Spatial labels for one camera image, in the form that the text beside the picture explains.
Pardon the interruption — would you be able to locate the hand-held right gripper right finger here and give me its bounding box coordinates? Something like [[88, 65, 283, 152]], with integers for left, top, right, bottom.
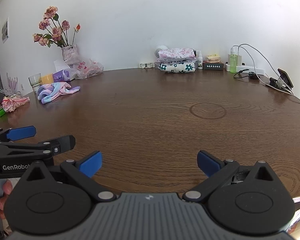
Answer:
[[182, 150, 282, 203]]

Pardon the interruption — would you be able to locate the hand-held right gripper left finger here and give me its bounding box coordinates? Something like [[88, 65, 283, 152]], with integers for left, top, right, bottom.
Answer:
[[19, 151, 117, 202]]

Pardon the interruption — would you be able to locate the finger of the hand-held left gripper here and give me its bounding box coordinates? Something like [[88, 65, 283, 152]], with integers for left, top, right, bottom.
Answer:
[[0, 126, 37, 145], [0, 135, 76, 161]]

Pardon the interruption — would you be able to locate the pink blue purple mesh vest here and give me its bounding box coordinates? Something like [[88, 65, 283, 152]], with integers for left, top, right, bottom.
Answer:
[[36, 82, 81, 105]]

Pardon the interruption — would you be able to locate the person's left hand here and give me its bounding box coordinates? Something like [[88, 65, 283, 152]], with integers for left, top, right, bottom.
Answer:
[[0, 180, 13, 219]]

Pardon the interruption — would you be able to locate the crumpled pink wrapper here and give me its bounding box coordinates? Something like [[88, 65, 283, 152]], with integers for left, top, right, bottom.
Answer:
[[2, 96, 30, 112]]

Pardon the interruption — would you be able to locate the glass cup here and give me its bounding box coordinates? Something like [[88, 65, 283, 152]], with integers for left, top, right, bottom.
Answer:
[[28, 73, 42, 94]]

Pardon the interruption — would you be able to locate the purple tissue packet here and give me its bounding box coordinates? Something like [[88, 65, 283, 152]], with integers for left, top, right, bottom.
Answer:
[[52, 69, 73, 82]]

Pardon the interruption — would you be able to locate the white paper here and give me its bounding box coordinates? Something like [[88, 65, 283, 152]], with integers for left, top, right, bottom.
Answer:
[[54, 59, 70, 72]]

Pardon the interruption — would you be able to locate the clear red print plastic bag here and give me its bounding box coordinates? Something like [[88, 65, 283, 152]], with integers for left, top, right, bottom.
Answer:
[[71, 57, 104, 80]]

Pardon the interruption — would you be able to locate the floral wrapped vase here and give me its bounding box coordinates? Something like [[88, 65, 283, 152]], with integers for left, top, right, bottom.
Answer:
[[61, 44, 82, 65]]

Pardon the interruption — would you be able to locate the black printed box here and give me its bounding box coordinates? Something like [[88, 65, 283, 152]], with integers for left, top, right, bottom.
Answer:
[[203, 62, 224, 70]]

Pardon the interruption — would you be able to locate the folded white teal flower cloth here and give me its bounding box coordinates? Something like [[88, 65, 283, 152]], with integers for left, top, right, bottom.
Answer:
[[158, 60, 197, 74]]

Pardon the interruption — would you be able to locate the green spray bottle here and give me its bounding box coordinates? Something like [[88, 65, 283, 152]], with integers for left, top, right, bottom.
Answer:
[[230, 47, 237, 73]]

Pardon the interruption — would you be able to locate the stack of yellow pink packets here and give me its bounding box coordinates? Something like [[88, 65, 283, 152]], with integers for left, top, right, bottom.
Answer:
[[205, 54, 222, 63]]

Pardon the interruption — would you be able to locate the black silver phone stand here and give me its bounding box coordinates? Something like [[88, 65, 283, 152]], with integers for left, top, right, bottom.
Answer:
[[269, 77, 292, 92]]

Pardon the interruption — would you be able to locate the dried rose bouquet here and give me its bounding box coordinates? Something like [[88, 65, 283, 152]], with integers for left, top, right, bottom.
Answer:
[[32, 6, 81, 48]]

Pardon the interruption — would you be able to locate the white charger plug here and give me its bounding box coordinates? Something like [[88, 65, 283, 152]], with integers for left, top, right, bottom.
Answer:
[[231, 45, 243, 64]]

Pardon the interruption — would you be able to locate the folded pink floral cloth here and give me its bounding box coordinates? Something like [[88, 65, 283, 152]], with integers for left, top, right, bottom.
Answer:
[[157, 47, 197, 64]]

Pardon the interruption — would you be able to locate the black phone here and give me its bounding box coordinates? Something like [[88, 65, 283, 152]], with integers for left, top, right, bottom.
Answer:
[[277, 68, 294, 88]]

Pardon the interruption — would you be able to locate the white round speaker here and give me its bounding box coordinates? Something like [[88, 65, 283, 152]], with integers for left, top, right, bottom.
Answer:
[[155, 45, 169, 58]]

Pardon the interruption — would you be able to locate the black earphone cable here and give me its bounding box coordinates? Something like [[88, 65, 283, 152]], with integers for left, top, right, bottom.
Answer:
[[234, 69, 259, 80]]

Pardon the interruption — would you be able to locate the wall paper notice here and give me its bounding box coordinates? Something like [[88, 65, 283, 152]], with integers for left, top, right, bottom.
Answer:
[[1, 17, 9, 43]]

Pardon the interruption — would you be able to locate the white charging cable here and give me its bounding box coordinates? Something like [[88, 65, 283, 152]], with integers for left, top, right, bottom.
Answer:
[[237, 44, 294, 95], [239, 47, 300, 105]]

